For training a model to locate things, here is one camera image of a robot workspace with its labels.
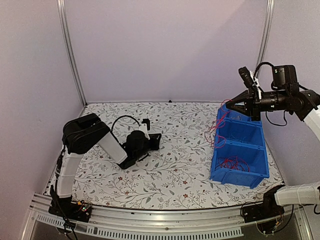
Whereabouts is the aluminium frame post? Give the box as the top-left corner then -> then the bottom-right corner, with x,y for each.
256,0 -> 275,66
56,0 -> 88,107

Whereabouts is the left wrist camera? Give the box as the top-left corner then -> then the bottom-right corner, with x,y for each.
139,118 -> 150,140

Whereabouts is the aluminium front rail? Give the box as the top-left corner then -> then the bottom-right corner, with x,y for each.
21,193 -> 316,240

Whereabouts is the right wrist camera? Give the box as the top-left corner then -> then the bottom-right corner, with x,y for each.
238,66 -> 263,99

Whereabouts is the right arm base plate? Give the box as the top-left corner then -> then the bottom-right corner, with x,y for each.
240,203 -> 285,223

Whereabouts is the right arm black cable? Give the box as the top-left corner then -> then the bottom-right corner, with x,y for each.
253,61 -> 288,127

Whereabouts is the floral table mat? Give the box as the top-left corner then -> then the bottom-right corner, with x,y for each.
72,102 -> 283,210

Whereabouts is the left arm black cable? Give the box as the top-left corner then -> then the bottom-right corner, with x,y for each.
111,114 -> 142,137

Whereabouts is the blue three-compartment bin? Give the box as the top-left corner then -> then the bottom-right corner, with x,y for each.
209,104 -> 270,189

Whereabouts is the blue cable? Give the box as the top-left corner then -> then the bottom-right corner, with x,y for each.
229,133 -> 253,145

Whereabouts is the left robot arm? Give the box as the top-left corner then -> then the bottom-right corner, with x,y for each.
50,113 -> 162,217

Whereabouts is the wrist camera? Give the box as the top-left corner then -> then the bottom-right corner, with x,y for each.
238,66 -> 263,99
139,118 -> 150,140

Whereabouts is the dark red cable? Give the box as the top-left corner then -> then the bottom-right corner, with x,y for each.
204,99 -> 233,150

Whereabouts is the right aluminium frame post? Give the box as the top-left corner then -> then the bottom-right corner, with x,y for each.
256,0 -> 275,66

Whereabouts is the left aluminium frame post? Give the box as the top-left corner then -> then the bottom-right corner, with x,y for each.
56,0 -> 88,107

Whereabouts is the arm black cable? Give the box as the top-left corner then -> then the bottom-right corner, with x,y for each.
111,114 -> 142,137
253,61 -> 288,127

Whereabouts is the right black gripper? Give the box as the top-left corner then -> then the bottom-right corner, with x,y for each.
226,86 -> 289,121

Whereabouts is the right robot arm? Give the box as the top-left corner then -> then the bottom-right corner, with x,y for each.
225,62 -> 320,218

